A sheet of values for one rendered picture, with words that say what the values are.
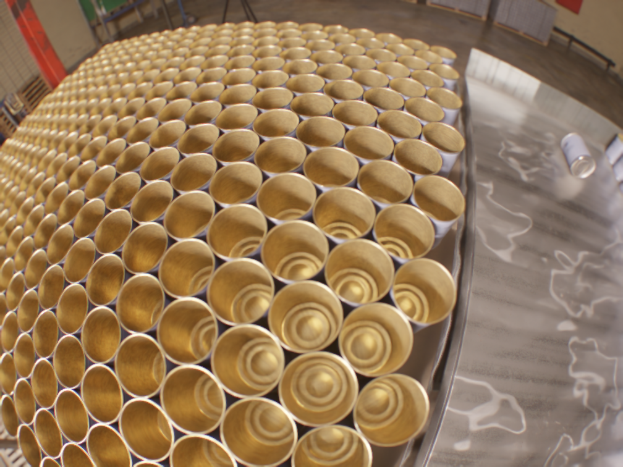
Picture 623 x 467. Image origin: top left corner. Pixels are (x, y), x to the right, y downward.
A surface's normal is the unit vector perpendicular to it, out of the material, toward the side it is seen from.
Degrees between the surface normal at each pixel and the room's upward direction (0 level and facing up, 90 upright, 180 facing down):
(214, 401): 2
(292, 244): 91
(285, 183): 91
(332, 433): 2
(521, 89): 90
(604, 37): 90
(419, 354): 2
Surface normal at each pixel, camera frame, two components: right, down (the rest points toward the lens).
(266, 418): -0.04, -0.48
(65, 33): 0.94, 0.27
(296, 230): 0.03, 0.88
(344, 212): -0.22, 0.86
